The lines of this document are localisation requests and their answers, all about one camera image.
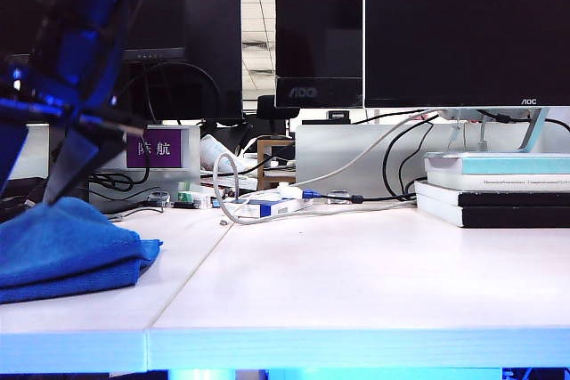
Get wooden shelf box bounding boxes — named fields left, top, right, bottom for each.
left=256, top=139, right=297, bottom=192

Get black cable blue VGA plug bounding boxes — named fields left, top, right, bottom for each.
left=302, top=190, right=418, bottom=204

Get black power cables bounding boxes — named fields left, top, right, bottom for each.
left=381, top=113, right=440, bottom=201

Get black arched cable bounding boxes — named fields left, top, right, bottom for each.
left=119, top=61, right=223, bottom=128

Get thin black cover book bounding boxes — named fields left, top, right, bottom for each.
left=412, top=180, right=570, bottom=211

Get black cable bundle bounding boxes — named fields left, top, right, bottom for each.
left=87, top=165, right=153, bottom=217

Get purple name sign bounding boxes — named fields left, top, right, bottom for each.
left=126, top=129, right=183, bottom=169

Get black office chair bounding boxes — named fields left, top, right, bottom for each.
left=256, top=94, right=300, bottom=133

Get blue white medicine box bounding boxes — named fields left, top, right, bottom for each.
left=224, top=198, right=314, bottom=220

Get white adapter with cable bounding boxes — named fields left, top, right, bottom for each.
left=216, top=185, right=305, bottom=226

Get large black AOC monitor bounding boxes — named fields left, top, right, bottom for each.
left=363, top=0, right=570, bottom=109

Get blue microfiber rag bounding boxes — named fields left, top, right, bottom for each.
left=0, top=196, right=164, bottom=305

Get green white carton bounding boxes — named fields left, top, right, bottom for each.
left=175, top=181, right=214, bottom=211

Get silver plug thin cable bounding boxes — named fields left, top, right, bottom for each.
left=106, top=204, right=165, bottom=223

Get silver loop monitor stand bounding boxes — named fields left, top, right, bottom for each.
left=438, top=107, right=551, bottom=154

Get small black AOC monitor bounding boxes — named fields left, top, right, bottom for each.
left=274, top=0, right=364, bottom=109

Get frosted desk partition panel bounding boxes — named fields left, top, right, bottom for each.
left=8, top=124, right=201, bottom=214

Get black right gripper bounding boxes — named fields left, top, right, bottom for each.
left=0, top=19, right=148, bottom=206

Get teal cover book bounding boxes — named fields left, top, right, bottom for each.
left=421, top=151, right=570, bottom=176

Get cream white book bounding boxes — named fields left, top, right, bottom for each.
left=425, top=171, right=570, bottom=194

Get silver desk partition panel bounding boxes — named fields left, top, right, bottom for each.
left=295, top=124, right=570, bottom=199

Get thick black cover book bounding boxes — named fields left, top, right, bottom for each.
left=416, top=199, right=570, bottom=230

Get silver partition foot clamp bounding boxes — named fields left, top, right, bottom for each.
left=326, top=190, right=354, bottom=206

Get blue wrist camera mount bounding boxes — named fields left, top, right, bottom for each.
left=44, top=0, right=152, bottom=109

